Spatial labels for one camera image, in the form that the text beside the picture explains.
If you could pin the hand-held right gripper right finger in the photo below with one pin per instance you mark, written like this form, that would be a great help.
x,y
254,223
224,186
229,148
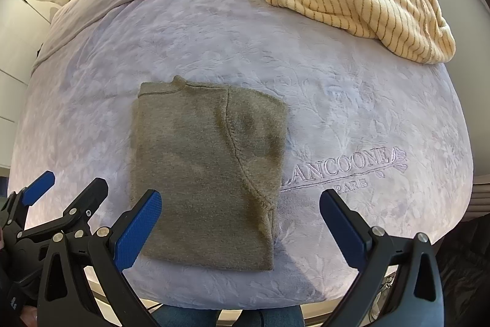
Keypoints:
x,y
342,229

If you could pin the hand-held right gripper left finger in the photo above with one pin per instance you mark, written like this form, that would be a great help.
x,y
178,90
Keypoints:
x,y
137,229

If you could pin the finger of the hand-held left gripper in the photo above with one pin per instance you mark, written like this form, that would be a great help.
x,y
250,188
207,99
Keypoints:
x,y
38,189
90,196

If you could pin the grey knit sweater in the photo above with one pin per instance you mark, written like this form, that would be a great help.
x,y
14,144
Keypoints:
x,y
199,166

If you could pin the person's blue jeans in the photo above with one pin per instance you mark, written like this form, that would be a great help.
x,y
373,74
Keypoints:
x,y
183,317

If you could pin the lilac plush blanket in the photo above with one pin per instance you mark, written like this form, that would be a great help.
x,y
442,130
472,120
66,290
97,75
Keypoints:
x,y
344,101

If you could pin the white wardrobe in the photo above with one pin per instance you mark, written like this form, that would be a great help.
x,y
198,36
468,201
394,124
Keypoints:
x,y
15,62

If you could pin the black bag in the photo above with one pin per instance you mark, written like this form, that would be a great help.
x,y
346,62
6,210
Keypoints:
x,y
467,265

